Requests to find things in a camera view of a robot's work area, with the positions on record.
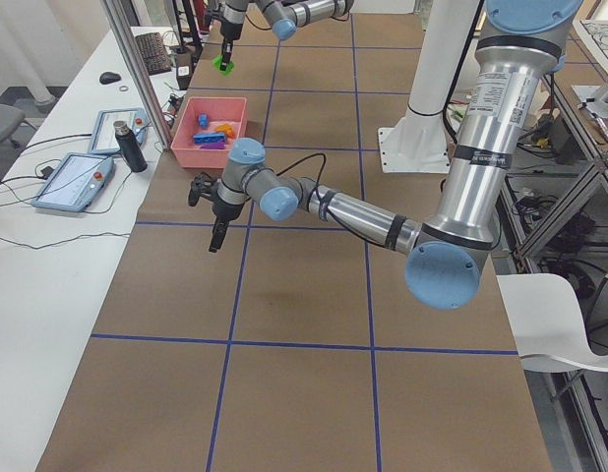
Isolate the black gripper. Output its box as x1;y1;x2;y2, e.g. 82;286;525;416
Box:
187;172;245;253
208;4;244;69

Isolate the green double block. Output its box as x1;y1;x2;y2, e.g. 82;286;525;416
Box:
213;55;234;76

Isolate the small blue block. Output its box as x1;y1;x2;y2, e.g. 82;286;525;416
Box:
198;114;210;130

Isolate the long blue studded block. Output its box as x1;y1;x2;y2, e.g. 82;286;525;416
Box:
193;132;226;145

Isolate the orange block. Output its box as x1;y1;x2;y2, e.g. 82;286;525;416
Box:
214;123;236;139

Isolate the purple block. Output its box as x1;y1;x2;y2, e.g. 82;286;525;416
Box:
200;142;226;150

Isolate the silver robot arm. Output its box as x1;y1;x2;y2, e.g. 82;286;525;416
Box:
188;1;579;310
209;0;354;75

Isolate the brown cardboard box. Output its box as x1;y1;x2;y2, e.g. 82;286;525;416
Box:
174;49;194;90

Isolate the pink plastic box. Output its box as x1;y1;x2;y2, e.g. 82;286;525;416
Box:
171;96;247;169

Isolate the black keyboard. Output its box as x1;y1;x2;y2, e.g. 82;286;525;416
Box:
135;32;171;76

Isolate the black bottle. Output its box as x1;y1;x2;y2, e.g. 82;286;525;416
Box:
113;120;148;173

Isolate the black computer mouse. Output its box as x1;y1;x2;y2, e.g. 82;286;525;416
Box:
98;71;121;85

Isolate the upper teach pendant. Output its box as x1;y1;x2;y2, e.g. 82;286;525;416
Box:
87;106;152;155

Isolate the teach pendant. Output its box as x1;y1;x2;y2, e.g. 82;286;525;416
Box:
87;106;152;155
30;152;115;212

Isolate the lower teach pendant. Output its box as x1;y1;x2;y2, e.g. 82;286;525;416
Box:
30;152;115;212

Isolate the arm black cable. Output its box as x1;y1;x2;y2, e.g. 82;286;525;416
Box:
275;152;329;188

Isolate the aluminium frame post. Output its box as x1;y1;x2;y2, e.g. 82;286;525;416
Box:
100;0;172;150

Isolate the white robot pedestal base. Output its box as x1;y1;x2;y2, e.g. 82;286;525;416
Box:
378;0;482;174

